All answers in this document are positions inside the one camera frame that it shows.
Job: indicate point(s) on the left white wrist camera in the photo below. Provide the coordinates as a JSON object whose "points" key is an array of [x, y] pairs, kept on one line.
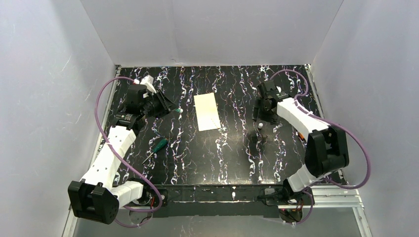
{"points": [[148, 82]]}

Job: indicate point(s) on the cream envelope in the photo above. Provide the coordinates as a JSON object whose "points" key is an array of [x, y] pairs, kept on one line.
{"points": [[207, 112]]}

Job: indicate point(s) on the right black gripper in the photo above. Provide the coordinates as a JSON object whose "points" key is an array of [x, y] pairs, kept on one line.
{"points": [[262, 115]]}

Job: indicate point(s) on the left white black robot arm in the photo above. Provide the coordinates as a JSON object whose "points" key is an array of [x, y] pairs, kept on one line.
{"points": [[94, 197]]}

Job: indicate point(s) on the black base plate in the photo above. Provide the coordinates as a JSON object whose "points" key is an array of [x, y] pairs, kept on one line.
{"points": [[225, 209]]}

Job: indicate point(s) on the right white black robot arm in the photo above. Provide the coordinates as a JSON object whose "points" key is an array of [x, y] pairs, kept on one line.
{"points": [[326, 145]]}

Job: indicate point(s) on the aluminium frame rail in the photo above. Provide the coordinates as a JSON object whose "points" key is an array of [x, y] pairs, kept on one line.
{"points": [[324, 195]]}

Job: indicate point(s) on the green handled screwdriver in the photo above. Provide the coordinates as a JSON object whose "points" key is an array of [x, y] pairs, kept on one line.
{"points": [[162, 143]]}

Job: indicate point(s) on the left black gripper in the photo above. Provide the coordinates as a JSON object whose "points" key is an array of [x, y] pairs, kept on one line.
{"points": [[160, 102]]}

